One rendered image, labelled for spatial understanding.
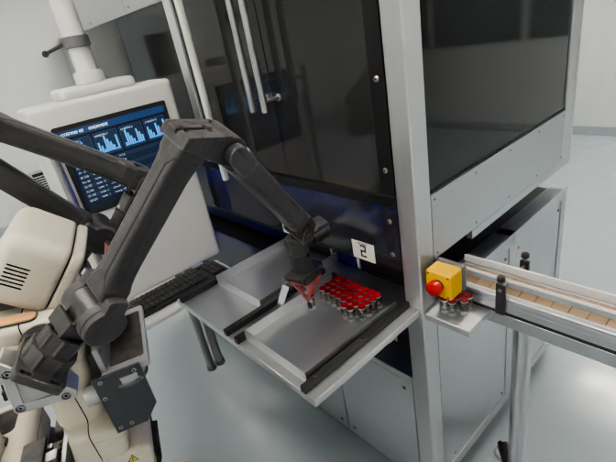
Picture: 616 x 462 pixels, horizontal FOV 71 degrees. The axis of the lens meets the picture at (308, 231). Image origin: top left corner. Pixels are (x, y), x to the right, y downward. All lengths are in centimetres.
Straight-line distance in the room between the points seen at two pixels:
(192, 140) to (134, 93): 101
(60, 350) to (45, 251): 20
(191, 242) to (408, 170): 109
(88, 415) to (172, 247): 83
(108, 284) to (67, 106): 93
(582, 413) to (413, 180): 148
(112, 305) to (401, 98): 72
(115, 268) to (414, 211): 68
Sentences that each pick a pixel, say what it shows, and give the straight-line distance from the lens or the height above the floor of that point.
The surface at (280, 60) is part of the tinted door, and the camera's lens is 129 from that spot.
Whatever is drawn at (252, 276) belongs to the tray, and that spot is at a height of 88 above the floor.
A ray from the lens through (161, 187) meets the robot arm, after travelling 75.
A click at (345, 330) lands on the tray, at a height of 88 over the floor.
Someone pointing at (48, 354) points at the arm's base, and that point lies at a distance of 88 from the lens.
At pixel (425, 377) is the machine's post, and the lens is 140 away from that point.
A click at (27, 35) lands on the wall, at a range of 630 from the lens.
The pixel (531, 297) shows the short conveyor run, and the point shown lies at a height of 93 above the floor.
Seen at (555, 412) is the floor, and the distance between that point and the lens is 224.
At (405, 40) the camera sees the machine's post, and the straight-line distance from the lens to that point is 99.
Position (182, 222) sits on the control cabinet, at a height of 101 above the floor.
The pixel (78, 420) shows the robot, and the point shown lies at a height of 91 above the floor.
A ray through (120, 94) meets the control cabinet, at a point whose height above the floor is 153.
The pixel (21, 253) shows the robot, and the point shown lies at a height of 135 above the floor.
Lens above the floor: 164
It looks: 25 degrees down
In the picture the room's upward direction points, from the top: 11 degrees counter-clockwise
